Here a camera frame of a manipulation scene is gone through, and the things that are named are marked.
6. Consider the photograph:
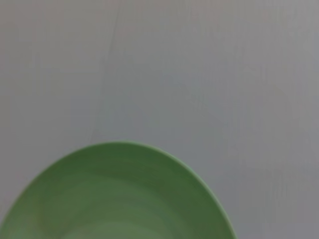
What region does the light green plate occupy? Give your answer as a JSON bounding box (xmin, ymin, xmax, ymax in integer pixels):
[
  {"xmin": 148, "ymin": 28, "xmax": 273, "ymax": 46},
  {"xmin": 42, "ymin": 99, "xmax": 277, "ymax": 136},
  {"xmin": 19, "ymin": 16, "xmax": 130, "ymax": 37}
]
[{"xmin": 0, "ymin": 140, "xmax": 239, "ymax": 239}]

